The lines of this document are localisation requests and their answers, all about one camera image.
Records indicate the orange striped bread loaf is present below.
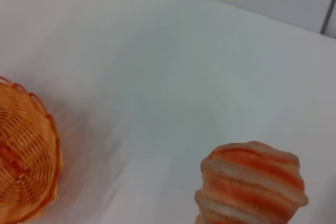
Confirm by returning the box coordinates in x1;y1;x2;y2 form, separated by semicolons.
194;141;310;224

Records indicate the orange wire basket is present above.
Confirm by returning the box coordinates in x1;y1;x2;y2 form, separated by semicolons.
0;76;64;224

